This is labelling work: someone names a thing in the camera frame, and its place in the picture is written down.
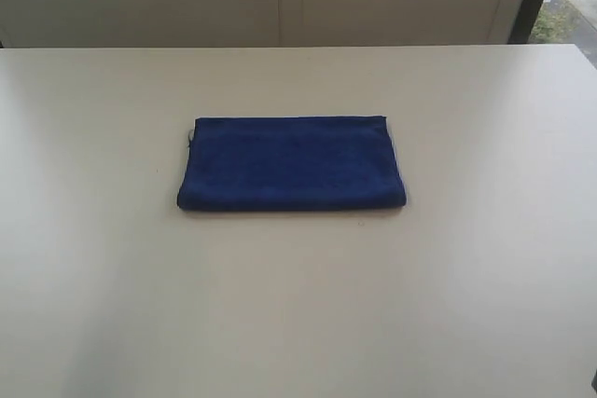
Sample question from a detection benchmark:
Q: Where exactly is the blue towel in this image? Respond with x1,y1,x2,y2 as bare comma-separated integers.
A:
176,116,407,213

